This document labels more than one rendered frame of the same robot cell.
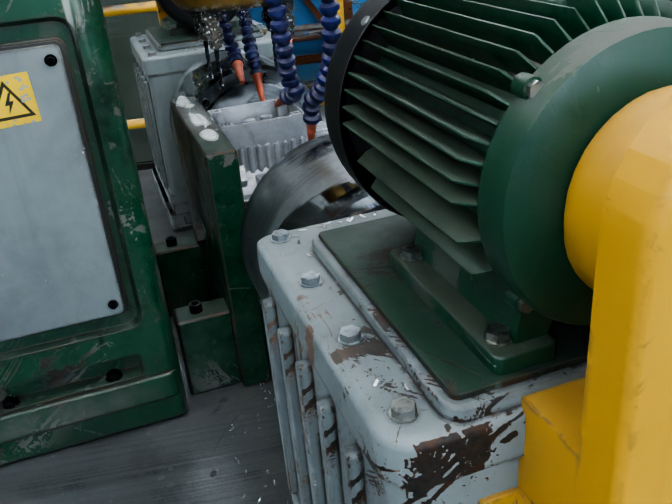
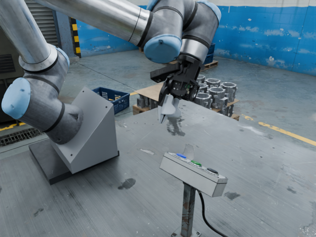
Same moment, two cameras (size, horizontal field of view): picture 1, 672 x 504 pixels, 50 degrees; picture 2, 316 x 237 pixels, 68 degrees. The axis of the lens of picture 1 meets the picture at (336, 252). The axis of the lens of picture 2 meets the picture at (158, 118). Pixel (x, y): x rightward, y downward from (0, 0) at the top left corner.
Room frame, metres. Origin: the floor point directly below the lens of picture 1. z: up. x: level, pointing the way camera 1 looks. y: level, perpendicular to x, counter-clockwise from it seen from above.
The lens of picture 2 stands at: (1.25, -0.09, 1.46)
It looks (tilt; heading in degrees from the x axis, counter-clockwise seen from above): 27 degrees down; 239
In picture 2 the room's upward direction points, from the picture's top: straight up
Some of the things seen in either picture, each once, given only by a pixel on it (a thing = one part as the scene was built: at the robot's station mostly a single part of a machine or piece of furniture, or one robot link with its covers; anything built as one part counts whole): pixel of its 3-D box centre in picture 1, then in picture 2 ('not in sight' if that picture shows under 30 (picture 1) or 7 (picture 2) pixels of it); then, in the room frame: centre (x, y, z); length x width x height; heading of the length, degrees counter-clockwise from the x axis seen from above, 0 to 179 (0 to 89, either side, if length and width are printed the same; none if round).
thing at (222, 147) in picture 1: (194, 239); not in sight; (0.97, 0.21, 0.97); 0.30 x 0.11 x 0.34; 17
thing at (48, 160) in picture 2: not in sight; (73, 150); (1.11, -1.12, 0.81); 0.32 x 0.32 x 0.03; 8
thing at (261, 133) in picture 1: (258, 136); not in sight; (1.01, 0.10, 1.11); 0.12 x 0.11 x 0.07; 107
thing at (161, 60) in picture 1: (217, 114); not in sight; (1.59, 0.24, 0.99); 0.35 x 0.31 x 0.37; 17
